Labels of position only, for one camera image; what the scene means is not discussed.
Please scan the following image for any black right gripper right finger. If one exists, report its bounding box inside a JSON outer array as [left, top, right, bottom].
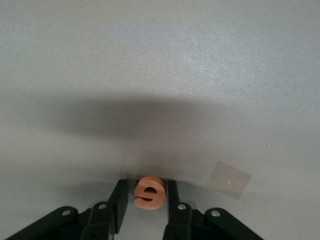
[[162, 179, 193, 240]]

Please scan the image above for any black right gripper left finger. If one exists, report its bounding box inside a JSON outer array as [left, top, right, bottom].
[[79, 179, 130, 240]]

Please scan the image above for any orange letter e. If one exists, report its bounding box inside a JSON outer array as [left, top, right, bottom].
[[134, 176, 166, 210]]

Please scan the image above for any square tape patch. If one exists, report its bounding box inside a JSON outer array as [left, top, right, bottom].
[[206, 161, 252, 200]]

